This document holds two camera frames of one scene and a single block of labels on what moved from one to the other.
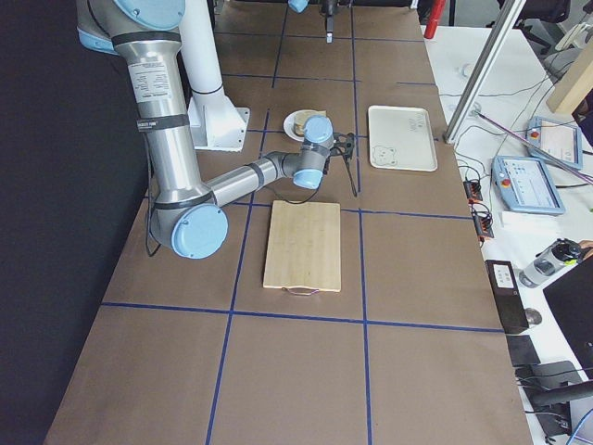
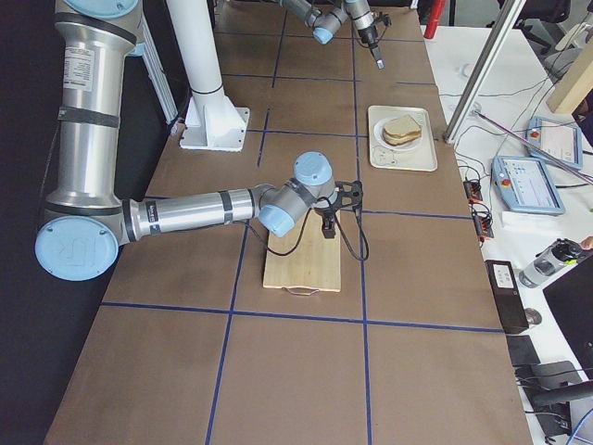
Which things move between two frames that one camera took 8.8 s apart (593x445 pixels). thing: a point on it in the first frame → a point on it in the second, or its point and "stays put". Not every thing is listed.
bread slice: x=302 y=116 → x=403 y=125
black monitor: x=572 y=300 stays put
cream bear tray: x=400 y=138 stays put
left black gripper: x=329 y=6 → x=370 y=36
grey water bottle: x=548 y=262 stays put
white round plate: x=288 y=125 → x=378 y=132
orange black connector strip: x=480 y=211 stays put
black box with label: x=509 y=302 stays put
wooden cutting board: x=302 y=246 stays put
